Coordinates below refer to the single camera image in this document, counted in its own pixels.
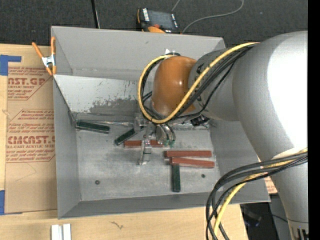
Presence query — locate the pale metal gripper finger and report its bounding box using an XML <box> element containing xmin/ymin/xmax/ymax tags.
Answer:
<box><xmin>138</xmin><ymin>141</ymin><xmax>146</xmax><ymax>166</ymax></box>
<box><xmin>144</xmin><ymin>140</ymin><xmax>154</xmax><ymax>163</ymax></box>

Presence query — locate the red-brown flat block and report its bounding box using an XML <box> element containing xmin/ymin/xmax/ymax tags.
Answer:
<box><xmin>123</xmin><ymin>139</ymin><xmax>165</xmax><ymax>149</ymax></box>
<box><xmin>163</xmin><ymin>150</ymin><xmax>213</xmax><ymax>159</ymax></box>
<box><xmin>169</xmin><ymin>156</ymin><xmax>216</xmax><ymax>169</ymax></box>

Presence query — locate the dark green flat block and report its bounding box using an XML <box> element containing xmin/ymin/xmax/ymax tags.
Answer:
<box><xmin>114</xmin><ymin>128</ymin><xmax>138</xmax><ymax>146</ymax></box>
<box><xmin>171</xmin><ymin>164</ymin><xmax>182</xmax><ymax>193</ymax></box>
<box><xmin>75</xmin><ymin>119</ymin><xmax>111</xmax><ymax>135</ymax></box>

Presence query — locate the grey metal bin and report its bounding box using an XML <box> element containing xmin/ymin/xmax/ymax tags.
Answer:
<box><xmin>50</xmin><ymin>25</ymin><xmax>272</xmax><ymax>220</ymax></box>

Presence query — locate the brown cardboard board, red print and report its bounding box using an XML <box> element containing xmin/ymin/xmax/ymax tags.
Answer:
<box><xmin>0</xmin><ymin>43</ymin><xmax>59</xmax><ymax>215</ymax></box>

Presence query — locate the black cylinder on white bracket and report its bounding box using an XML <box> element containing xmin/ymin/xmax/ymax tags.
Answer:
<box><xmin>190</xmin><ymin>115</ymin><xmax>211</xmax><ymax>128</ymax></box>

